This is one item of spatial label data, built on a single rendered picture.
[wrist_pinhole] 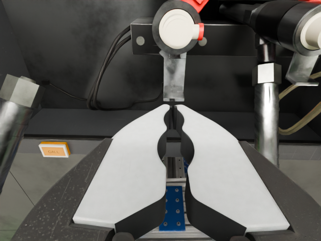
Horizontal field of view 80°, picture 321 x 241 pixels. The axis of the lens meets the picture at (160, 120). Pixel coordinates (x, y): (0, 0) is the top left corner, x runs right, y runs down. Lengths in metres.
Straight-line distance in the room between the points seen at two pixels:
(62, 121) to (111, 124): 0.11
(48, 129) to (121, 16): 0.27
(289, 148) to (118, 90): 0.37
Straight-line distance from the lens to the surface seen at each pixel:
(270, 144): 0.18
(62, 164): 2.01
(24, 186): 2.48
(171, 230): 0.73
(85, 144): 0.41
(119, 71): 0.44
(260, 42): 0.19
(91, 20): 0.43
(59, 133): 0.44
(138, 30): 0.26
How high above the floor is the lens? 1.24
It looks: 57 degrees down
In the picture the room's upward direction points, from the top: 177 degrees counter-clockwise
